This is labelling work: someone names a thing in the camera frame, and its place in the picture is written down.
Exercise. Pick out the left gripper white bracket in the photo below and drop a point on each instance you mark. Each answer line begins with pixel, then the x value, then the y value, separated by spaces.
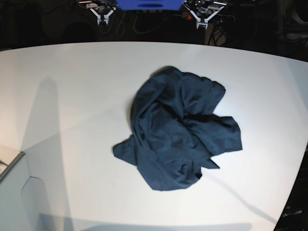
pixel 200 7

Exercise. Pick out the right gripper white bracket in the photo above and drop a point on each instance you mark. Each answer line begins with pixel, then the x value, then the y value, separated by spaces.
pixel 102 9

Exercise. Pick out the dark blue t-shirt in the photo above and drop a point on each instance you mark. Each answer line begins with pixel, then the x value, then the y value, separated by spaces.
pixel 174 131

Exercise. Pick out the black power strip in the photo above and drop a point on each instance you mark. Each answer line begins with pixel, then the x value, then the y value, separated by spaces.
pixel 203 19

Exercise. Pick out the blue plastic box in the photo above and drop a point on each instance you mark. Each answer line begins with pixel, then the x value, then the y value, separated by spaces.
pixel 136 5

